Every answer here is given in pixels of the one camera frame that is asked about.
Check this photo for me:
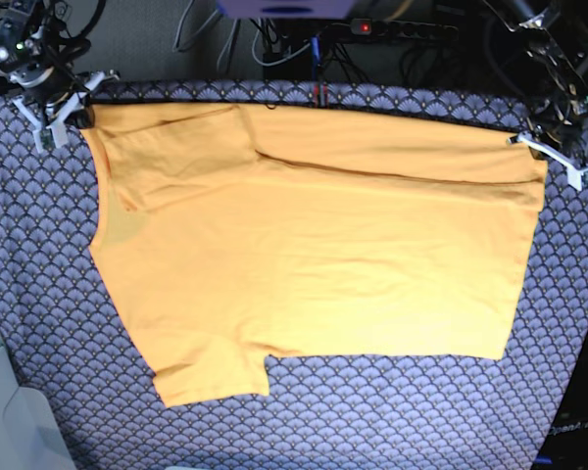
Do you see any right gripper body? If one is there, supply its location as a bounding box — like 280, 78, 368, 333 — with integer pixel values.
12, 70, 120, 132

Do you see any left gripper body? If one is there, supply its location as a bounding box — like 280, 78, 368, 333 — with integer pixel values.
506, 129, 588, 188

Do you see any yellow T-shirt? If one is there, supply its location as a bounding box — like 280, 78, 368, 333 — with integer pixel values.
83, 103, 548, 407

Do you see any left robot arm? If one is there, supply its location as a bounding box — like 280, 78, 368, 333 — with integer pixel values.
484, 1, 588, 191

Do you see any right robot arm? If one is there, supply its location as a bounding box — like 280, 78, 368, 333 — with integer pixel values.
0, 1, 118, 132

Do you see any blue fan-pattern tablecloth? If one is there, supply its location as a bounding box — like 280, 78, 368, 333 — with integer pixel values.
0, 99, 588, 469

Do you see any black power strip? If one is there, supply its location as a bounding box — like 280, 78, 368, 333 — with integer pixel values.
349, 19, 460, 41

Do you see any red black table clamp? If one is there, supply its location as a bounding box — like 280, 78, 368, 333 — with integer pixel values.
313, 81, 328, 109

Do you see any black OpenArm box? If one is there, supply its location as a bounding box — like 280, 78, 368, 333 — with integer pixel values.
532, 332, 588, 469

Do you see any grey chair seat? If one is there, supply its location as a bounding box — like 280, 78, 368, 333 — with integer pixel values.
0, 336, 75, 469

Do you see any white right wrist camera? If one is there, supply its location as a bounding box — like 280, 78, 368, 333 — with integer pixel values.
32, 128, 69, 155

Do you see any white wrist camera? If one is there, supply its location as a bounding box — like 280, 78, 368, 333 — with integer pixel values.
32, 128, 69, 155
570, 166, 588, 191

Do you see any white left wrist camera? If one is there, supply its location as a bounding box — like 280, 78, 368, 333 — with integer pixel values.
570, 166, 588, 191

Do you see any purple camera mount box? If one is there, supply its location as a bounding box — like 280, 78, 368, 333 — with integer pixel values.
217, 0, 356, 19

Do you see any blue clamp handle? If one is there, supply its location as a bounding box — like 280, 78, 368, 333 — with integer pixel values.
310, 35, 321, 80

